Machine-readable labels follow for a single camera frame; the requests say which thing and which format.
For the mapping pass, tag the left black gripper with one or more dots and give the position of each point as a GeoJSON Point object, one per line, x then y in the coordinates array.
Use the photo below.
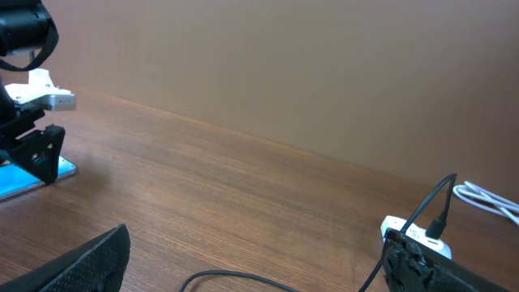
{"type": "Point", "coordinates": [38, 151]}

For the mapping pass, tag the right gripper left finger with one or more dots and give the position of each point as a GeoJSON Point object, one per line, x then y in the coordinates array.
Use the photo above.
{"type": "Point", "coordinates": [97, 265]}

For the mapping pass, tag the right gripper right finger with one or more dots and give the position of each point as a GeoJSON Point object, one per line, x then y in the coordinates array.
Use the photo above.
{"type": "Point", "coordinates": [410, 266]}

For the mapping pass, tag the turquoise screen smartphone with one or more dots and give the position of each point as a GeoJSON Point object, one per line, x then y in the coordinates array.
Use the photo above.
{"type": "Point", "coordinates": [16, 181]}

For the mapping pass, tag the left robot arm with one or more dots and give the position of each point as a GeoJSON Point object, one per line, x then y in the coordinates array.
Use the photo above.
{"type": "Point", "coordinates": [27, 26]}

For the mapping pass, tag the white power strip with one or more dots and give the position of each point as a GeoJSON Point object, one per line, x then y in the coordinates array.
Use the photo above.
{"type": "Point", "coordinates": [416, 233]}

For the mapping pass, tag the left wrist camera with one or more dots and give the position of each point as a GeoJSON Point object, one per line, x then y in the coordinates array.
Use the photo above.
{"type": "Point", "coordinates": [40, 90]}

